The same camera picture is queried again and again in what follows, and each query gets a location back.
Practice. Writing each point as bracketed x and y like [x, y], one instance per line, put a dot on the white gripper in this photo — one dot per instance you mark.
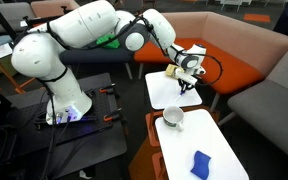
[186, 77]

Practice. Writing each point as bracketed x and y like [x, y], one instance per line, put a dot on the blue and white pen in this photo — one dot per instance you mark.
[178, 98]

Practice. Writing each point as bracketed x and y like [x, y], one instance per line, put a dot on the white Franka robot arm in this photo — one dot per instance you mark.
[67, 90]

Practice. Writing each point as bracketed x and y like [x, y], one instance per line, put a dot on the white mug with green band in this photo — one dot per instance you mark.
[173, 116]

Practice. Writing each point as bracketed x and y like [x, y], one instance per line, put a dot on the white side table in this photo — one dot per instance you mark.
[164, 93]
[197, 140]

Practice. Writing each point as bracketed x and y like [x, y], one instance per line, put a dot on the orange seat sofa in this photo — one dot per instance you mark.
[237, 50]

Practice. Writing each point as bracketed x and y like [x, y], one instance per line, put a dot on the blue cloth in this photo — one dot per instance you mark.
[200, 165]

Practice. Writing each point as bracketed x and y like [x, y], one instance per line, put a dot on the grey sofa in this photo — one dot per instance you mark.
[270, 106]

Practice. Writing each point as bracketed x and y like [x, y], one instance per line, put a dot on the green object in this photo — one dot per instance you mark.
[109, 41]

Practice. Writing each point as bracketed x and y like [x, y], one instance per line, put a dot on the black cart table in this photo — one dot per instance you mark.
[94, 146]

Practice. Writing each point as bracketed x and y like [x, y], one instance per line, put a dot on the beige sofa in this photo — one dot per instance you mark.
[54, 7]

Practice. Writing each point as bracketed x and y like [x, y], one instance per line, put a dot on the orange table frame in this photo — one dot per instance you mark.
[150, 133]

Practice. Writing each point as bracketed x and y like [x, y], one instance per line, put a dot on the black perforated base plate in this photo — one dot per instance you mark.
[97, 110]

